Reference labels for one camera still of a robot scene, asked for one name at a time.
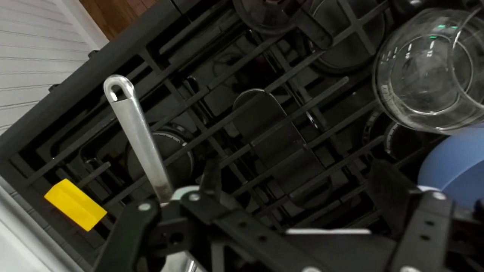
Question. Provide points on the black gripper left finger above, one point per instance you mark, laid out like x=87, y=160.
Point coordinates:
x=242, y=228

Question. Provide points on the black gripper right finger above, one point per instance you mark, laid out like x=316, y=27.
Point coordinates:
x=425, y=232

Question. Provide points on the black dish rack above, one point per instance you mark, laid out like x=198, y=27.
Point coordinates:
x=281, y=131

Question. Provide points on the yellow sticker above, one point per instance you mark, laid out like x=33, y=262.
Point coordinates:
x=75, y=205

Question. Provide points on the purple blue plastic bowl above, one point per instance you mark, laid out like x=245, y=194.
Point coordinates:
x=458, y=167

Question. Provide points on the stainless steel saucepan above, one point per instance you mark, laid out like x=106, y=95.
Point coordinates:
x=136, y=131

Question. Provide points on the clear glass bowl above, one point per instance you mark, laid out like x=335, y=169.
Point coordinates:
x=428, y=77

